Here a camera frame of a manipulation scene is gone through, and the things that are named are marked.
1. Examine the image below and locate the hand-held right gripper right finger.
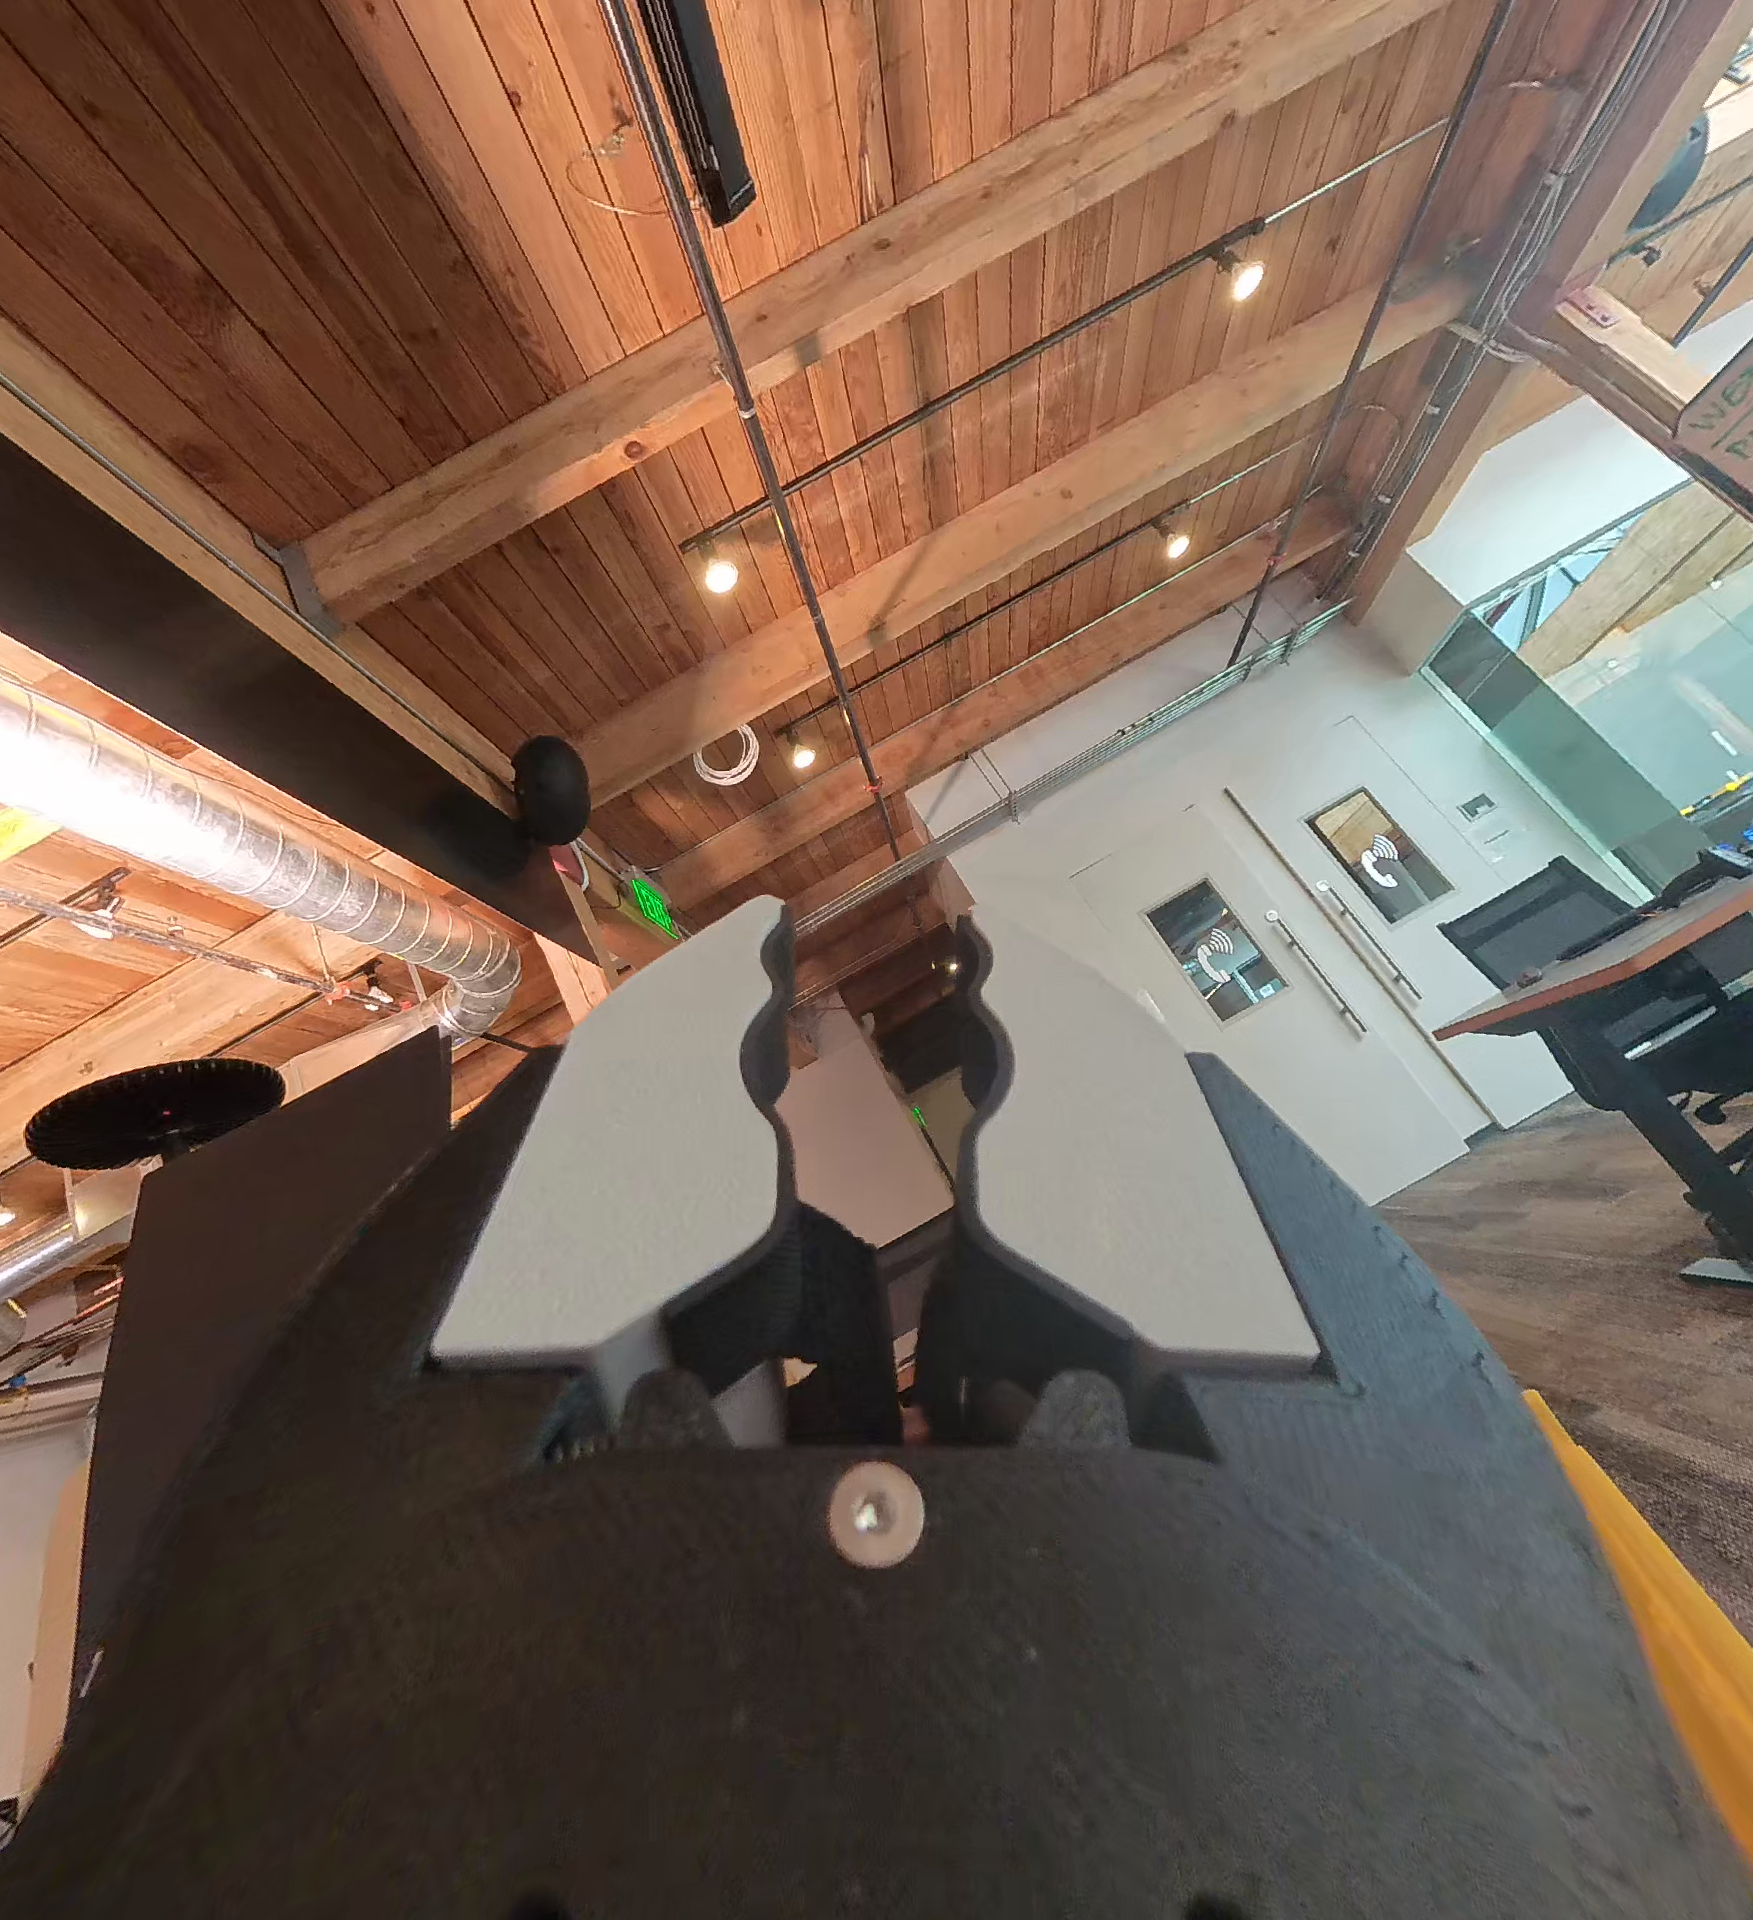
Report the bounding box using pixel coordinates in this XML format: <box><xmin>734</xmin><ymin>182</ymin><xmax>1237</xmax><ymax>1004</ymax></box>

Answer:
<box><xmin>913</xmin><ymin>909</ymin><xmax>1337</xmax><ymax>1404</ymax></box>

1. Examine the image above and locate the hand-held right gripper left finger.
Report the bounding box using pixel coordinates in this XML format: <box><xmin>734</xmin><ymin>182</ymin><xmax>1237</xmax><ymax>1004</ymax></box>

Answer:
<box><xmin>430</xmin><ymin>896</ymin><xmax>904</xmax><ymax>1445</ymax></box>

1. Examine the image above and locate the yellow plastic bin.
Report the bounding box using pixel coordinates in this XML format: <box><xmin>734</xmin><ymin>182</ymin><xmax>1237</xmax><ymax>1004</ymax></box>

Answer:
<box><xmin>1521</xmin><ymin>1387</ymin><xmax>1753</xmax><ymax>1920</ymax></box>

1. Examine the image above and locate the white door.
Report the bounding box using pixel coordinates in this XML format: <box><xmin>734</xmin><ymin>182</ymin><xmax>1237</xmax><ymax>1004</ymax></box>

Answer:
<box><xmin>1237</xmin><ymin>720</ymin><xmax>1642</xmax><ymax>1127</ymax></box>
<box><xmin>1067</xmin><ymin>811</ymin><xmax>1471</xmax><ymax>1202</ymax></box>

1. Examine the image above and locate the black round ceiling speaker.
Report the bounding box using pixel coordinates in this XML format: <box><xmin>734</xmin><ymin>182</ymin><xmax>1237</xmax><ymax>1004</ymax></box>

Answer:
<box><xmin>511</xmin><ymin>735</ymin><xmax>594</xmax><ymax>849</ymax></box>

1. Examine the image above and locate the black floor lamp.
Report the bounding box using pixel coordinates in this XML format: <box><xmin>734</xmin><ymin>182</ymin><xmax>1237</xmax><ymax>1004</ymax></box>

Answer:
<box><xmin>24</xmin><ymin>1056</ymin><xmax>286</xmax><ymax>1172</ymax></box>

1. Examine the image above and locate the black office chair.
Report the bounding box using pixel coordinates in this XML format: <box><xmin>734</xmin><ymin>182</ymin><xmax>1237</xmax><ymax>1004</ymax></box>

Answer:
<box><xmin>1438</xmin><ymin>856</ymin><xmax>1733</xmax><ymax>1053</ymax></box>

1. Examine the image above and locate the wooden desk with black legs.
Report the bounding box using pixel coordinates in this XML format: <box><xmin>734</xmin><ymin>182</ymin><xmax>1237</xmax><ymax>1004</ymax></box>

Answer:
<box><xmin>1430</xmin><ymin>833</ymin><xmax>1753</xmax><ymax>1298</ymax></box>

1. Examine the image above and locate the black ceiling fixture bar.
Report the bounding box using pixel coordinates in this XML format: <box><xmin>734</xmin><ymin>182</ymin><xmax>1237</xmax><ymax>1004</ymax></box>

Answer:
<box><xmin>636</xmin><ymin>0</ymin><xmax>754</xmax><ymax>227</ymax></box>

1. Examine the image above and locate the black board with wooden frame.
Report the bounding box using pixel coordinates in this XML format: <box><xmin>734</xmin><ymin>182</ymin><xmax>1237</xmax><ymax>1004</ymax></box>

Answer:
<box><xmin>73</xmin><ymin>1026</ymin><xmax>456</xmax><ymax>1705</ymax></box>

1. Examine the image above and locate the silver air duct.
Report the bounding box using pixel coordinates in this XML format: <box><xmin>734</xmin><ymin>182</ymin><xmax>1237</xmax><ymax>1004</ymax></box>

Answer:
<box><xmin>0</xmin><ymin>1215</ymin><xmax>114</xmax><ymax>1337</ymax></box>
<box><xmin>0</xmin><ymin>621</ymin><xmax>525</xmax><ymax>1045</ymax></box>

